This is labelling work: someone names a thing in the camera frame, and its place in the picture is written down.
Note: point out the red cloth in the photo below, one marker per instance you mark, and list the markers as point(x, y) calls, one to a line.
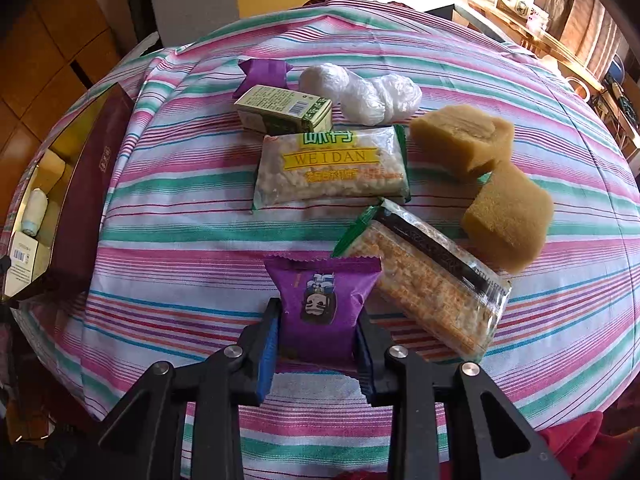
point(580, 445)

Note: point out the green and cream small carton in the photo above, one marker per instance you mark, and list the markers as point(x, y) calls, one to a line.
point(280, 107)

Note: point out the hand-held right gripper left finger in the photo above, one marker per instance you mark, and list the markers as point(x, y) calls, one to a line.
point(265, 360)

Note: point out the yellow-brown sponge block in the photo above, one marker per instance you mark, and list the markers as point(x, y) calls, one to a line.
point(505, 220)
point(460, 140)

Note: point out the dark red storage box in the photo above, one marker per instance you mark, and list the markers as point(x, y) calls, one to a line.
point(85, 200)

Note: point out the clear cracker packet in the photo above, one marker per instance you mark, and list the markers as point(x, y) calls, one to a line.
point(425, 280)

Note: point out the plain purple snack packet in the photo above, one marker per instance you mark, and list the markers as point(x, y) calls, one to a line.
point(265, 72)

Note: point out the wooden shelf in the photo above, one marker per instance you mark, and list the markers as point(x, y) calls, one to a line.
point(550, 40)

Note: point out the grey chair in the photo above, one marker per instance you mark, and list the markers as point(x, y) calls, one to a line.
point(195, 0)

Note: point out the white thread spool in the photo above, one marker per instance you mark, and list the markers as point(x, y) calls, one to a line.
point(35, 210)

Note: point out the white plastic bag bundle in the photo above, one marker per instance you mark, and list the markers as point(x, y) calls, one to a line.
point(400, 95)
point(335, 90)

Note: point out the beige curtain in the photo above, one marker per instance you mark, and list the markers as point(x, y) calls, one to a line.
point(590, 30)

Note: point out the small white printed box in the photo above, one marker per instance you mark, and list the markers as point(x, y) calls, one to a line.
point(22, 260)

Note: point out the striped cloth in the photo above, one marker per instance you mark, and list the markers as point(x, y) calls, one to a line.
point(200, 240)

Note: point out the Weidan cracker packet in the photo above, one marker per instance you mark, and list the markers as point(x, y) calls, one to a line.
point(330, 170)

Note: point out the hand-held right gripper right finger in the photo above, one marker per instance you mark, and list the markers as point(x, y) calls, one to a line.
point(367, 362)

